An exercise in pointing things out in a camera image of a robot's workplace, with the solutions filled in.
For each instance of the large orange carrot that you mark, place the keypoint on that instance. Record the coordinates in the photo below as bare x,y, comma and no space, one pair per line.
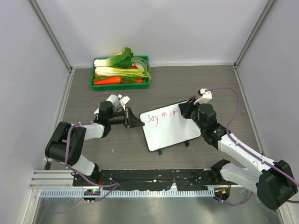
108,81

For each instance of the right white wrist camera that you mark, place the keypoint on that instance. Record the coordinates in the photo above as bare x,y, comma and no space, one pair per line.
204,97

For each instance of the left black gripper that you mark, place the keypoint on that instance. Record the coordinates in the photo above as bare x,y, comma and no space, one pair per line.
130,120

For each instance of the white slotted cable duct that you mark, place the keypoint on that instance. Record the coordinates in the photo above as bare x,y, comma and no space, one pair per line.
89,193

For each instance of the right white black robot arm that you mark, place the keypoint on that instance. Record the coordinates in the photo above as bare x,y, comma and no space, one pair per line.
271,181

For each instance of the small whiteboard with black frame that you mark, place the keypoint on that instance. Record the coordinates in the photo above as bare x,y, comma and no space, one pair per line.
165,126

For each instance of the bok choy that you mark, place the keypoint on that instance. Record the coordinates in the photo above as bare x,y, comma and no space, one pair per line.
122,60
105,71

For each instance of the green plastic tray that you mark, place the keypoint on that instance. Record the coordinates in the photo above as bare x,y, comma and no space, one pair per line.
111,87

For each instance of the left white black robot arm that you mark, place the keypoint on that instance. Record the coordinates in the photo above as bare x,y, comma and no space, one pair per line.
66,143

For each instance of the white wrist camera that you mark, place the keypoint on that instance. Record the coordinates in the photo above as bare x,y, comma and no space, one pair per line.
204,97
123,100

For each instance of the lower bok choy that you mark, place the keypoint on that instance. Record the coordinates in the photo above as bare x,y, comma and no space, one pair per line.
105,71

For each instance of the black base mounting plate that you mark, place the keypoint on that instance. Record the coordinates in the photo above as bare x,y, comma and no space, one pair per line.
157,179

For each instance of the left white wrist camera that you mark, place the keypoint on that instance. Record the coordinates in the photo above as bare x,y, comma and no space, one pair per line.
123,100

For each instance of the upper bok choy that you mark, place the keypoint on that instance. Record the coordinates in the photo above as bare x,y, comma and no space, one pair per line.
122,60

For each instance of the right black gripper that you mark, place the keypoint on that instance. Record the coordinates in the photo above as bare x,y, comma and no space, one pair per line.
186,108

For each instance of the green long beans bundle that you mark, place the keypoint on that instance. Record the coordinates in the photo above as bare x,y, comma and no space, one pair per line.
141,63

